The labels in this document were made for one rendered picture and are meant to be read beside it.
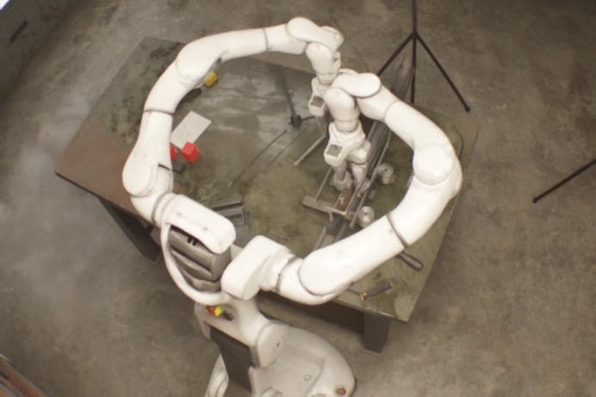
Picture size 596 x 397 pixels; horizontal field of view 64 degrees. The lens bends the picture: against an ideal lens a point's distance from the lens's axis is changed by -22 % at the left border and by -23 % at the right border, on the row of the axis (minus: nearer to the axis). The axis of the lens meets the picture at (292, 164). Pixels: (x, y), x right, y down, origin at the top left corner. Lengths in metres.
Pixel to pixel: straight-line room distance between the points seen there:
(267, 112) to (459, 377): 1.47
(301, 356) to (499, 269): 1.08
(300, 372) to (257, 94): 1.10
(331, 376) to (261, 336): 0.86
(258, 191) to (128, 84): 0.80
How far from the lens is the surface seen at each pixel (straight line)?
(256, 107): 2.17
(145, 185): 1.26
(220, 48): 1.36
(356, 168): 1.55
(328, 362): 2.25
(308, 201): 1.87
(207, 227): 1.06
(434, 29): 3.67
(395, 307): 1.76
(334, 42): 1.43
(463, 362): 2.64
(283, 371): 2.33
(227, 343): 1.56
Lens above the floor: 2.56
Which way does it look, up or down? 57 degrees down
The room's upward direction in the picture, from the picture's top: 14 degrees counter-clockwise
